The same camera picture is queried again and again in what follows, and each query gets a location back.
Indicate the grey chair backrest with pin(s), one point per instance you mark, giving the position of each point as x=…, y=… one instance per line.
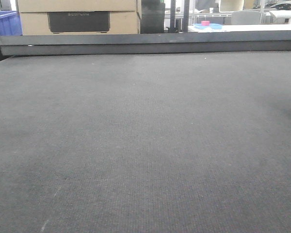
x=245, y=17

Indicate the black conveyor side rail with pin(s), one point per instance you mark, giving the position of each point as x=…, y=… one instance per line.
x=36, y=45

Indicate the light blue tray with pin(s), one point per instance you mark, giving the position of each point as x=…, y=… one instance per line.
x=211, y=26

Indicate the blue plastic crate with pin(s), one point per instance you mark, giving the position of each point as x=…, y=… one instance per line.
x=10, y=23

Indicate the black shelf post left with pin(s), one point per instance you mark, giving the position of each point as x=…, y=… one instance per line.
x=172, y=16

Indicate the black shelf post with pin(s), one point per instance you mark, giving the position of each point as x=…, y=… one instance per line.
x=186, y=11
x=172, y=16

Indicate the large cardboard box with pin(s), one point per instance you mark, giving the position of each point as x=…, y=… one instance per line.
x=53, y=17

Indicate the white plastic bin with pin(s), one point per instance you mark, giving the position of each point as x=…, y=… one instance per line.
x=230, y=5

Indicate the pink tape roll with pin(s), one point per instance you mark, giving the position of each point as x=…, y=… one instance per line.
x=205, y=23

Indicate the white table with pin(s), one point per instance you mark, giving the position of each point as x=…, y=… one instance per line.
x=245, y=28

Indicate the black shelf post right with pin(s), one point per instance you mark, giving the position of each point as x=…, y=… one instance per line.
x=186, y=11

